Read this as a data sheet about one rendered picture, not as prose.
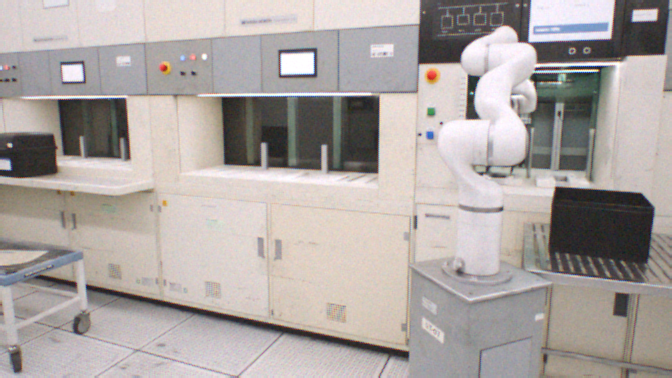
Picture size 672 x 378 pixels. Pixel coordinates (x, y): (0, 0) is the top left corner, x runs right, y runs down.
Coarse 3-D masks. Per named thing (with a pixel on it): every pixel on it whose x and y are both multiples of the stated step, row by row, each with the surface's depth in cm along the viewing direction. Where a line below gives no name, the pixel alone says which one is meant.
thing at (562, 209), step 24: (576, 192) 162; (600, 192) 159; (624, 192) 155; (552, 216) 142; (576, 216) 139; (600, 216) 136; (624, 216) 133; (648, 216) 130; (552, 240) 143; (576, 240) 140; (600, 240) 137; (624, 240) 134; (648, 240) 131
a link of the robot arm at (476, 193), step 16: (448, 128) 119; (464, 128) 117; (480, 128) 116; (448, 144) 118; (464, 144) 116; (480, 144) 115; (448, 160) 119; (464, 160) 118; (480, 160) 117; (464, 176) 118; (480, 176) 121; (464, 192) 120; (480, 192) 117; (496, 192) 117; (464, 208) 120; (480, 208) 117; (496, 208) 118
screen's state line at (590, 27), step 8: (560, 24) 169; (568, 24) 168; (576, 24) 167; (584, 24) 166; (592, 24) 165; (600, 24) 164; (608, 24) 163; (536, 32) 172; (544, 32) 171; (552, 32) 170; (560, 32) 169; (568, 32) 168; (576, 32) 167; (584, 32) 166
